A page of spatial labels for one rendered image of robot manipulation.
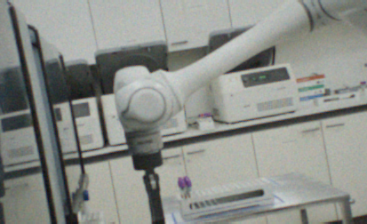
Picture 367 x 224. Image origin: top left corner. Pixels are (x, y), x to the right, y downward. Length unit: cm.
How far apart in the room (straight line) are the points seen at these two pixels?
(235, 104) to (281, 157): 51
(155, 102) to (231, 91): 262
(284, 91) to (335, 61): 94
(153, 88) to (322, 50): 357
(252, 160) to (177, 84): 263
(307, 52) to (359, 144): 97
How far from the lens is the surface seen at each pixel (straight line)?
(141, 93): 100
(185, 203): 158
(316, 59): 449
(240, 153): 363
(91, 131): 349
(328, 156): 385
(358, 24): 123
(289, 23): 130
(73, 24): 382
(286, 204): 159
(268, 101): 368
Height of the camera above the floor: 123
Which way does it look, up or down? 3 degrees down
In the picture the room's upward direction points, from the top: 10 degrees counter-clockwise
